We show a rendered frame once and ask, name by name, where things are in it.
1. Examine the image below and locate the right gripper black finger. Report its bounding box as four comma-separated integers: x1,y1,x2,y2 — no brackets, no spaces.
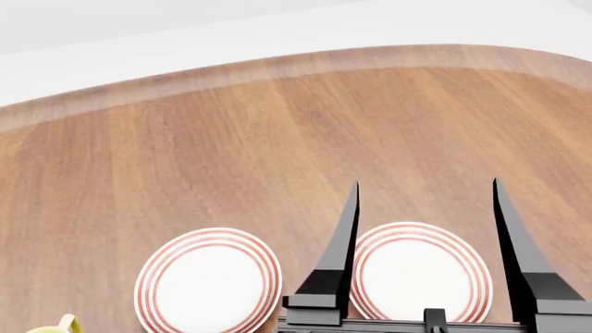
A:
281,180,362,327
492,177,592,333

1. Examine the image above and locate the white plate with red rings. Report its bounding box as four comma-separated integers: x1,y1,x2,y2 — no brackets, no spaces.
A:
133,227,284,333
349,221,494,324

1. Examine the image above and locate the pale yellow-green mug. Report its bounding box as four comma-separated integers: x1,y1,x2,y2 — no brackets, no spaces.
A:
25,313,85,333

